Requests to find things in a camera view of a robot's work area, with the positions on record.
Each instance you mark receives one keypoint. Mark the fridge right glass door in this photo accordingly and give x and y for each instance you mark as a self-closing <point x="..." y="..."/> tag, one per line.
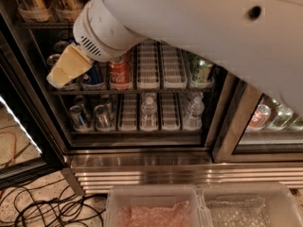
<point x="240" y="142"/>

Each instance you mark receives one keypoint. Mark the silver can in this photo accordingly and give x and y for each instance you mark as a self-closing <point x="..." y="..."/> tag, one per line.
<point x="102" y="117"/>
<point x="78" y="117"/>

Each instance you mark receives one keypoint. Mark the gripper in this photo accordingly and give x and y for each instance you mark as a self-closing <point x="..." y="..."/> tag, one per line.
<point x="89" y="39"/>

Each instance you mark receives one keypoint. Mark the silver can bottom left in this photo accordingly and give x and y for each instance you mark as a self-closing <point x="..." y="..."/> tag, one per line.
<point x="78" y="117"/>

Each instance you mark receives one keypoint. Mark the orange can right compartment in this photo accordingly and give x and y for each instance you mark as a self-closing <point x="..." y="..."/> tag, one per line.
<point x="260" y="116"/>

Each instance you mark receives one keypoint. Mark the clear bin bubble wrap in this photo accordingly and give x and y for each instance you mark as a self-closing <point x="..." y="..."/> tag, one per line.
<point x="251" y="205"/>

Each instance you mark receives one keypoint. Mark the green can front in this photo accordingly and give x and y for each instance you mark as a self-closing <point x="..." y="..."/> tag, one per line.
<point x="200" y="69"/>

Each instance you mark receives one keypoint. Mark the blue pepsi can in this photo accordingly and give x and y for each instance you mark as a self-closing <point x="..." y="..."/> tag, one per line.
<point x="93" y="76"/>

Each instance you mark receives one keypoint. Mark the white empty tray middle shelf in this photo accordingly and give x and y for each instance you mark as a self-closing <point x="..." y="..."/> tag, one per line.
<point x="147" y="65"/>

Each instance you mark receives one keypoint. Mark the clear bin pink wrap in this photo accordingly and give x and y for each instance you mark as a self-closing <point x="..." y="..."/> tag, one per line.
<point x="156" y="206"/>

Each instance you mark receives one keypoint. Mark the red coca cola can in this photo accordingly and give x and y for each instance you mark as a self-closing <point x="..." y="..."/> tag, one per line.
<point x="119" y="71"/>

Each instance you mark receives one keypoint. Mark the water bottle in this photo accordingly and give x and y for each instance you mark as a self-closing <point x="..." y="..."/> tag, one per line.
<point x="193" y="115"/>
<point x="148" y="114"/>

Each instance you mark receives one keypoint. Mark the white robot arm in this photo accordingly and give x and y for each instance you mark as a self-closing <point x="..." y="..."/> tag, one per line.
<point x="259" y="41"/>

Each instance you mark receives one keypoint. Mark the water bottle centre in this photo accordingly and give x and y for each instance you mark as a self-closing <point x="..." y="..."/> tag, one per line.
<point x="148" y="114"/>

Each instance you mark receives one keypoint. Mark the water bottle right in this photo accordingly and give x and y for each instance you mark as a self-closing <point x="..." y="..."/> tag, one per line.
<point x="193" y="115"/>

